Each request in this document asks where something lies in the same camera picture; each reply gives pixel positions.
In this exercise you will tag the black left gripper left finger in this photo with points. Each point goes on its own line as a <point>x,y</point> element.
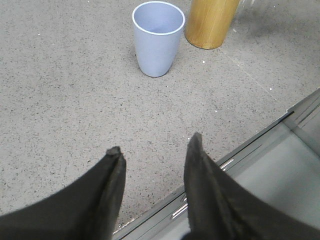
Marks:
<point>87,209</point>

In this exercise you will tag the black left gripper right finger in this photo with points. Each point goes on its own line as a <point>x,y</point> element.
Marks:
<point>221,209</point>

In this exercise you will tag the blue plastic cup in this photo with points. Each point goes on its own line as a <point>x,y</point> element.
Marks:
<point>157,29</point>

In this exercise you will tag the grey cabinet under counter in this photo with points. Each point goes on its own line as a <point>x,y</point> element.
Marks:
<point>280,166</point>

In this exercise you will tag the bamboo cylindrical holder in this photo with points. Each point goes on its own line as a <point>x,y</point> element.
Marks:
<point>209,21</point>

